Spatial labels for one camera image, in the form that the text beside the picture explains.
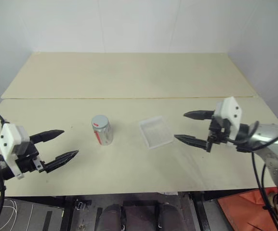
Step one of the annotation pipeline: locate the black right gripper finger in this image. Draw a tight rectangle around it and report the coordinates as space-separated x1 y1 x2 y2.
183 110 216 121
173 134 212 154

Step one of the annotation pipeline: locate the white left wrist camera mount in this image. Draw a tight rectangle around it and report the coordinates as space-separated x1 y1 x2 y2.
0 123 31 180

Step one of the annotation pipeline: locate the silver can with red label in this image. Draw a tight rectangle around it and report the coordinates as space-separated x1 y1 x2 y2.
90 115 114 146

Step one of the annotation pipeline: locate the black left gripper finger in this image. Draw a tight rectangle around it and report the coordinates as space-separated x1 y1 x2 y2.
29 129 65 145
43 150 79 174

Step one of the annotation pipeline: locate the black metal table frame bar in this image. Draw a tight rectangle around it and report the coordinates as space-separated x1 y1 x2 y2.
60 195 76 231
191 192 214 231

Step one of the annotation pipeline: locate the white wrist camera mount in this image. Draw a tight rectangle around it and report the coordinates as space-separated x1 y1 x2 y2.
212 96 243 145
0 123 31 180

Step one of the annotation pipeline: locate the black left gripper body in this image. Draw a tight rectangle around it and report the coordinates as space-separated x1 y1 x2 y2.
13 141 46 174

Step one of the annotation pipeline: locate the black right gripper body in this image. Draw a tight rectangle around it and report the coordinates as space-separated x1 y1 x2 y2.
207 117 233 145

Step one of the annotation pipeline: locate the white plastic jar lid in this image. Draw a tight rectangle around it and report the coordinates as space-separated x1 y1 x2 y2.
91 115 109 128

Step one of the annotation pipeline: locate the orange cloth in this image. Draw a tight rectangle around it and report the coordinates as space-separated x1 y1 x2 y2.
217 189 278 231

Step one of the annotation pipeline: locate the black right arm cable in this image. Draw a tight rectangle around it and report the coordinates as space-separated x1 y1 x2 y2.
225 120 278 231

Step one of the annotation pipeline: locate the thin white cord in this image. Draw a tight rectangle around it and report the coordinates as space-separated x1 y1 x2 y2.
0 198 18 231

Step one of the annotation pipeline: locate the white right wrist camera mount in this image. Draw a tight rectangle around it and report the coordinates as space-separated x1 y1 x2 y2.
212 96 243 145

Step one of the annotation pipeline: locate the clear plastic tray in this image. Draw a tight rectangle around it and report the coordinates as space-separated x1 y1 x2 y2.
138 115 174 151

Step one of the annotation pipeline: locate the small metal bracket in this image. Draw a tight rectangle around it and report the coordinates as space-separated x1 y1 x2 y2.
75 199 93 211

